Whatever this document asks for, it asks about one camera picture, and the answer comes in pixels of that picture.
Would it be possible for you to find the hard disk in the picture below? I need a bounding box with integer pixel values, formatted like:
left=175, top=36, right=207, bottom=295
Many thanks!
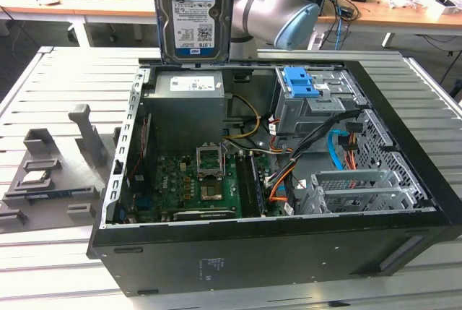
left=150, top=0, right=237, bottom=67

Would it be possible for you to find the grey disk bay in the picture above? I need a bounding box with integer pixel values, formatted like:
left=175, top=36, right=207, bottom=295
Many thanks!
left=295, top=168, right=427, bottom=216

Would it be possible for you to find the wooden office desk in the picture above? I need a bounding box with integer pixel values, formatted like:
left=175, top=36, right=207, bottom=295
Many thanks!
left=320, top=0, right=462, bottom=49
left=0, top=0, right=164, bottom=48

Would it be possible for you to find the grey power supply unit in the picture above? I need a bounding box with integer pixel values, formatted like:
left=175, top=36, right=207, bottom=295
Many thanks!
left=143, top=70, right=232, bottom=149

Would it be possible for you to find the blue plastic latch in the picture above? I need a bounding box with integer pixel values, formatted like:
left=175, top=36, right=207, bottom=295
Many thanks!
left=282, top=66, right=323, bottom=99

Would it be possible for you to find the CPU socket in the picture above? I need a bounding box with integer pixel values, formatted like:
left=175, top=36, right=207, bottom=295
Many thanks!
left=195, top=142, right=227, bottom=181

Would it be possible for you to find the grey optical drive cage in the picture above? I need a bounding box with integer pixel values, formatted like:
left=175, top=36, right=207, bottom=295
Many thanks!
left=272, top=66, right=366, bottom=138

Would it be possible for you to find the green motherboard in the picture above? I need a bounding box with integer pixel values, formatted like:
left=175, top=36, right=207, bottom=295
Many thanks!
left=126, top=150, right=269, bottom=223

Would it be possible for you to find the black RAM slot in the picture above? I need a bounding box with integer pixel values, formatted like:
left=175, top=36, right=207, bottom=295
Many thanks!
left=235, top=151, right=261, bottom=218

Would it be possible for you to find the square brown chipset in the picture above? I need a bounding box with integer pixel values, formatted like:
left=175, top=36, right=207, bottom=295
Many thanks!
left=200, top=183, right=225, bottom=202

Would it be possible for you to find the installed RAM stick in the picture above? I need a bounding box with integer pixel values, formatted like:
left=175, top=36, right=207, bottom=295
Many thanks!
left=248, top=152, right=269, bottom=215

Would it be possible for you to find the black graphics card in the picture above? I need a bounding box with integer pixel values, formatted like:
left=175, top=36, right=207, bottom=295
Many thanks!
left=172, top=208, right=236, bottom=222

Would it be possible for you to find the grey parts rack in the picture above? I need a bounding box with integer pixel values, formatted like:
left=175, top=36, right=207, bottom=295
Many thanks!
left=0, top=103, right=122, bottom=233

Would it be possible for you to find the silver CPU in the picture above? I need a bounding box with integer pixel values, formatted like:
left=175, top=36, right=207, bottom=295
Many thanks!
left=21, top=170, right=50, bottom=185

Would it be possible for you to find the small white box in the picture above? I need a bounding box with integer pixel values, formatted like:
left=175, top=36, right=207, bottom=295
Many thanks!
left=430, top=0, right=462, bottom=17

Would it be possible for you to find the black PC case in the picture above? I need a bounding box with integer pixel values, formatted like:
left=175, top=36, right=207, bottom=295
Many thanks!
left=86, top=57, right=462, bottom=298

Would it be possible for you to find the yellow wire bundle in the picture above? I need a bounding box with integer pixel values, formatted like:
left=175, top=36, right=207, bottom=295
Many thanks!
left=222, top=94, right=262, bottom=142

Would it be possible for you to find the black cable bundle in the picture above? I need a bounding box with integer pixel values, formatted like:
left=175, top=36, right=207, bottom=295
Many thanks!
left=284, top=108, right=362, bottom=167

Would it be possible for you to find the blue SATA wire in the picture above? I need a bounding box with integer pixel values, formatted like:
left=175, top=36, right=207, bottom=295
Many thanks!
left=326, top=128, right=348, bottom=172

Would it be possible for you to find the orange wire bundle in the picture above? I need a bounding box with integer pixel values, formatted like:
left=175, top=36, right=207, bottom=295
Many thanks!
left=268, top=163, right=301, bottom=203

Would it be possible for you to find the black power connector wire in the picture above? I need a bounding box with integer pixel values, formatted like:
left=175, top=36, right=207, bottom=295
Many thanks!
left=344, top=121, right=365, bottom=171

